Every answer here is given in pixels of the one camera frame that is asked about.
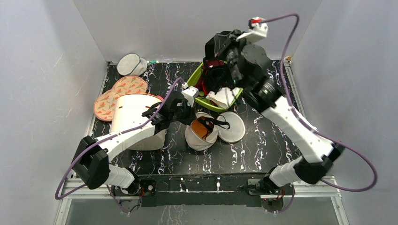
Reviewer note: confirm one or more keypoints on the orange bra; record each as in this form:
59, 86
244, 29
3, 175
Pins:
202, 127

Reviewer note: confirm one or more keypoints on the dark red garment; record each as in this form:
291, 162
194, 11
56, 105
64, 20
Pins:
206, 64

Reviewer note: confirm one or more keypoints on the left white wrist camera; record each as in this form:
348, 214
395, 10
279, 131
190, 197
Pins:
189, 93

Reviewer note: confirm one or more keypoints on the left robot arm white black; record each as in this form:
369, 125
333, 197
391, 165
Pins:
91, 161

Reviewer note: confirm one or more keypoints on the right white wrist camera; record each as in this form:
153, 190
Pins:
257, 30

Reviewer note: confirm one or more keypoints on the black lace bra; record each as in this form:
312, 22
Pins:
215, 78

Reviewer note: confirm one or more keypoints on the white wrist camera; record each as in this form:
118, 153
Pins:
189, 93
257, 30

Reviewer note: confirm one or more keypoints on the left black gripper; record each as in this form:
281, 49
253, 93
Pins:
191, 114

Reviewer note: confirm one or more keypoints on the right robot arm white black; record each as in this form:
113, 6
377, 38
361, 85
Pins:
248, 63

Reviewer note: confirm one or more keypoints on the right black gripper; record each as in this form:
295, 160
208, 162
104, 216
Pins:
216, 43

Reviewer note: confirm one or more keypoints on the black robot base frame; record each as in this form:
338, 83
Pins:
199, 189

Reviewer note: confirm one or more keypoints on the white grey-trimmed mesh bag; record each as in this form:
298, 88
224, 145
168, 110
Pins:
131, 64

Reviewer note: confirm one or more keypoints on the beige mesh cylindrical laundry bag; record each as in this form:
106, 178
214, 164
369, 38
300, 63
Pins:
234, 134

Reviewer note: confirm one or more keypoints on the white folded garment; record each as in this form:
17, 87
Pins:
225, 97

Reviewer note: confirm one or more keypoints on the floral peach bra wash bag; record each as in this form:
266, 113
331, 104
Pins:
104, 105

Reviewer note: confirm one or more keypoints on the black strappy bra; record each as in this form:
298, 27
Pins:
222, 124

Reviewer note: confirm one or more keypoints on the green plastic basket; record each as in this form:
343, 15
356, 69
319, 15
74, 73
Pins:
201, 98

